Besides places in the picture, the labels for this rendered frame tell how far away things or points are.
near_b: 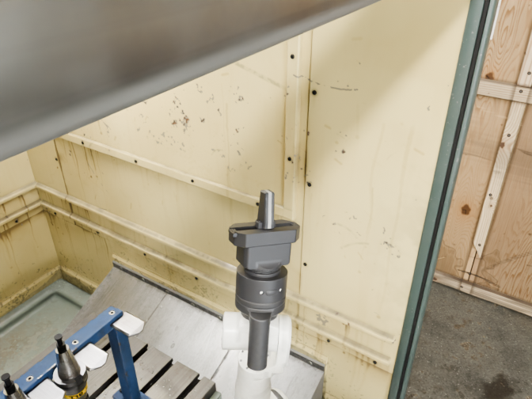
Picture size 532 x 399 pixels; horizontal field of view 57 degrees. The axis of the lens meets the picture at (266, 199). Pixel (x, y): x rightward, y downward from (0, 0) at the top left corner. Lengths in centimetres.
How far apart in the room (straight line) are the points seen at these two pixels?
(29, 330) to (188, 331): 75
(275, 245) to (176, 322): 97
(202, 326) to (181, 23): 155
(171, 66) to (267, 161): 105
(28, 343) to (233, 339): 139
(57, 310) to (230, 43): 210
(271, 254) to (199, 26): 66
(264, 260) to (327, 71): 43
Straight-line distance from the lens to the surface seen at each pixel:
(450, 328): 300
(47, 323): 222
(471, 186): 287
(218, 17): 19
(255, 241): 79
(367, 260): 121
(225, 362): 163
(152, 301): 181
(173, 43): 17
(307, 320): 144
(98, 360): 115
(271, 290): 82
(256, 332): 83
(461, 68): 96
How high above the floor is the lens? 205
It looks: 32 degrees down
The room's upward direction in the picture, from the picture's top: straight up
